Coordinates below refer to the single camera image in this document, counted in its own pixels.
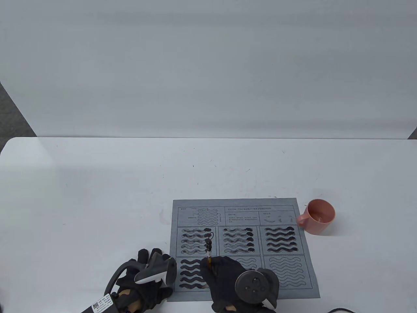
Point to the person's right hand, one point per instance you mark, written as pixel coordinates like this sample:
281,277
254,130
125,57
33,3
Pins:
224,283

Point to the pink mug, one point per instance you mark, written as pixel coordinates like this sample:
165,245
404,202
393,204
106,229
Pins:
321,225

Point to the brown Chinese brush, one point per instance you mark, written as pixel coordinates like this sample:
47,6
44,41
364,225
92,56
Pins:
208,254

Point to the white backdrop panel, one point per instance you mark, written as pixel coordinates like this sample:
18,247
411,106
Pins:
208,65

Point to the person's left hand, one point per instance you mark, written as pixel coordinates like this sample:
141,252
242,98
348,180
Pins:
151,293

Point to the grey and white left controller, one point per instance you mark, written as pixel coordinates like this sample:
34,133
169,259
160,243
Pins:
171,270

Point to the black labelled left wrist camera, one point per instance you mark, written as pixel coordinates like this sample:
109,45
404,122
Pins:
101,305

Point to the grey water writing practice cloth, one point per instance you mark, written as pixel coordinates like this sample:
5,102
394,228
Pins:
195,295

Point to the grey and white right controller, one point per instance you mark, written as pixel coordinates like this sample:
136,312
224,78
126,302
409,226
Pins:
254,286

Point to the person's left forearm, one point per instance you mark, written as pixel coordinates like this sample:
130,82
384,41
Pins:
133,306

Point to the grey and white controller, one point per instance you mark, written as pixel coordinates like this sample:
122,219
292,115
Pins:
254,286
171,270

